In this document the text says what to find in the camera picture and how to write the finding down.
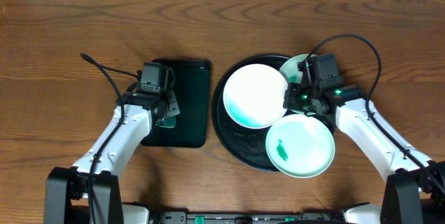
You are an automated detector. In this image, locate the green sponge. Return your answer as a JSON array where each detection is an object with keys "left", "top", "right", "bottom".
[{"left": 155, "top": 116, "right": 177, "bottom": 129}]

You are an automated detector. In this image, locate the light green plate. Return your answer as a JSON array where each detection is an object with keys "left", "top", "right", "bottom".
[
  {"left": 279, "top": 54, "right": 315, "bottom": 115},
  {"left": 265, "top": 114, "right": 335, "bottom": 178}
]

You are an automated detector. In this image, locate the white plate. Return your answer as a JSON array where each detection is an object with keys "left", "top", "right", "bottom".
[{"left": 222, "top": 64, "right": 288, "bottom": 129}]

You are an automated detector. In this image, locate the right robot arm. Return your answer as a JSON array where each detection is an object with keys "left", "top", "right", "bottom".
[{"left": 284, "top": 83, "right": 444, "bottom": 224}]

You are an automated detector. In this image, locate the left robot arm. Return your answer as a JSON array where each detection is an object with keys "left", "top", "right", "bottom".
[{"left": 44, "top": 91, "right": 180, "bottom": 223}]

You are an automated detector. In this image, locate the black rectangular tray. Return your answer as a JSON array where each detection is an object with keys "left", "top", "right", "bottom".
[{"left": 141, "top": 59, "right": 211, "bottom": 148}]

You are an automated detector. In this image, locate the round black tray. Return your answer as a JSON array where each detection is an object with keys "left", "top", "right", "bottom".
[{"left": 211, "top": 54, "right": 337, "bottom": 173}]

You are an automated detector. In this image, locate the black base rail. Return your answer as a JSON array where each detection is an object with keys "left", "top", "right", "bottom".
[{"left": 148, "top": 211, "right": 346, "bottom": 224}]

